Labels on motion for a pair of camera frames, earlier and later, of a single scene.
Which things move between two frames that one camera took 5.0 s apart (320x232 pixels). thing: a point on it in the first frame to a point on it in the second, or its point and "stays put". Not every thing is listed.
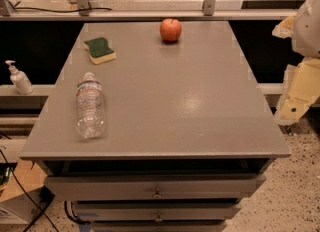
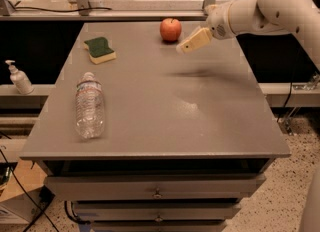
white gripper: (308, 31) to (218, 21)
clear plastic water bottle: (90, 107) stays put
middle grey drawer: (156, 211) stays put
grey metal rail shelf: (150, 15) stays put
